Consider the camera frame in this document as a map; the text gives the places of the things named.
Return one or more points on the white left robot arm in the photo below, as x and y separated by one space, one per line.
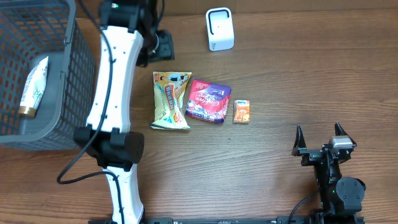
130 38

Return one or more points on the white tube gold cap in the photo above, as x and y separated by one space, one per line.
34 89

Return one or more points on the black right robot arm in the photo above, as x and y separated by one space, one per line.
341 197

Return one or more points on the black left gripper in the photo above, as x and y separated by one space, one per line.
166 50

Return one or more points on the red purple packet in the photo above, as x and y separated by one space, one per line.
208 101

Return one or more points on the white barcode scanner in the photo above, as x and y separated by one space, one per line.
219 23

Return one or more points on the orange tissue pack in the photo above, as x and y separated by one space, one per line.
241 111

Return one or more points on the grey plastic basket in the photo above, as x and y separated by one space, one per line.
47 74

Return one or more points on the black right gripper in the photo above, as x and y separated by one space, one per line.
310 155

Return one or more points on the yellow snack bag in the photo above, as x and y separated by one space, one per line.
169 90

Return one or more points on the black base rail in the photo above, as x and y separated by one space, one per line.
278 220

